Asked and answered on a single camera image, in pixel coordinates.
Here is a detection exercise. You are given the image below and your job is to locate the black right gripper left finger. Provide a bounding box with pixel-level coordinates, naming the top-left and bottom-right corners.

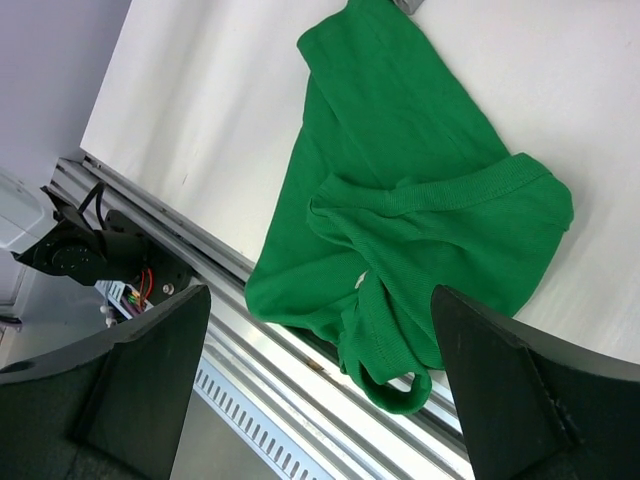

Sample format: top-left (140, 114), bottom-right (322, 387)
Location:
top-left (1, 285), bottom-right (211, 479)

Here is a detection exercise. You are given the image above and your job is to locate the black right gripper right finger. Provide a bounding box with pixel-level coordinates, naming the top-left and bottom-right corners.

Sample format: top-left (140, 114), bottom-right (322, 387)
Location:
top-left (431, 286), bottom-right (639, 479)

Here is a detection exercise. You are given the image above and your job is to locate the green tank top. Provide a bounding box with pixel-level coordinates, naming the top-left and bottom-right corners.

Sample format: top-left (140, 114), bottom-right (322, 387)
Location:
top-left (245, 1), bottom-right (573, 414)

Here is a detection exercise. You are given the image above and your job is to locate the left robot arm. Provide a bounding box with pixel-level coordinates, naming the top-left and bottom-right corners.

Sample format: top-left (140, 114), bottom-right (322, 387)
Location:
top-left (1, 170), bottom-right (192, 316)

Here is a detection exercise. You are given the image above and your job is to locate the grey tank top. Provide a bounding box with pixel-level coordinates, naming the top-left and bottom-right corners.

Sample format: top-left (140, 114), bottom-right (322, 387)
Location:
top-left (393, 0), bottom-right (424, 16)

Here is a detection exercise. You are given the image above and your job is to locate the white slotted cable duct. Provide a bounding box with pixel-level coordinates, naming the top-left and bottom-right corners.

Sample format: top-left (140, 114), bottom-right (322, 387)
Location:
top-left (193, 359), bottom-right (332, 480)

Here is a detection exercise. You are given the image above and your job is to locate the aluminium front rail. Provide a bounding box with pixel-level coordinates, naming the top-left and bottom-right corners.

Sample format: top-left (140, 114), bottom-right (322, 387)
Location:
top-left (51, 159), bottom-right (473, 479)

